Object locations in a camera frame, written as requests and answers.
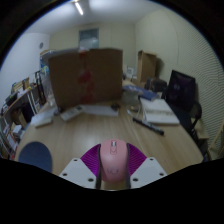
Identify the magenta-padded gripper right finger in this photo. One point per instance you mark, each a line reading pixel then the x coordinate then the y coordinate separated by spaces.
pixel 148 171

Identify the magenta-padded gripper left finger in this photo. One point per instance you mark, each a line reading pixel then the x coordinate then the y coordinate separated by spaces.
pixel 78 171

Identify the pink computer mouse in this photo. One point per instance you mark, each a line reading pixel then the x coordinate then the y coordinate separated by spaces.
pixel 113 160

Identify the dark blue round mouse pad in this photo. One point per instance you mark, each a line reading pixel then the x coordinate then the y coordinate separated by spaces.
pixel 36 156

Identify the black marker pen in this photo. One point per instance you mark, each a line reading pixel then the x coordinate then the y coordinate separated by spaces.
pixel 148 126

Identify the white open book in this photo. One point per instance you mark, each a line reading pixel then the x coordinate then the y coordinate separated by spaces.
pixel 158 110

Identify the small dark clip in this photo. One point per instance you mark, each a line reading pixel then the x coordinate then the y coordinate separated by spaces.
pixel 115 106

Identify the low shelf unit with books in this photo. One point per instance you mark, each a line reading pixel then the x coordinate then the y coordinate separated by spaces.
pixel 6 136

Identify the clear plastic jar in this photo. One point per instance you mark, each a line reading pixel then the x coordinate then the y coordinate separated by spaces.
pixel 50 91

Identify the dark box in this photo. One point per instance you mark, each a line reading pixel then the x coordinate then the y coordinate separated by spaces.
pixel 156 85

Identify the black office chair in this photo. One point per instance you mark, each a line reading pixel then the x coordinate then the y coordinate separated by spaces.
pixel 181 90

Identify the black floor stand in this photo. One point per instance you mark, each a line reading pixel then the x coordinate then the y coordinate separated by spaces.
pixel 40 86

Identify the large brown cardboard box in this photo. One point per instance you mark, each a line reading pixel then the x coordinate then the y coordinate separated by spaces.
pixel 86 76

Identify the tall narrow cardboard box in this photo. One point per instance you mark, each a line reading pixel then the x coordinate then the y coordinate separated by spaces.
pixel 146 65

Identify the blue white glass cabinet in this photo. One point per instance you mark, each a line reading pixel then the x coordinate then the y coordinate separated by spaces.
pixel 45 58

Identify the grey flat board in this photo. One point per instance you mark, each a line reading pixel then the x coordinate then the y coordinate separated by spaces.
pixel 65 50

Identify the long ceiling light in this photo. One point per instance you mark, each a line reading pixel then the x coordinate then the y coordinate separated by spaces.
pixel 79 8

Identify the wooden wall desk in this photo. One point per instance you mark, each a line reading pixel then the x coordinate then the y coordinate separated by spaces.
pixel 20 100

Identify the round wall clock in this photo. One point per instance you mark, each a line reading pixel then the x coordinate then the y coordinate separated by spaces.
pixel 41 45

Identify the grey wall window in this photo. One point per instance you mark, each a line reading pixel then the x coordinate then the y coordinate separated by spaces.
pixel 88 38

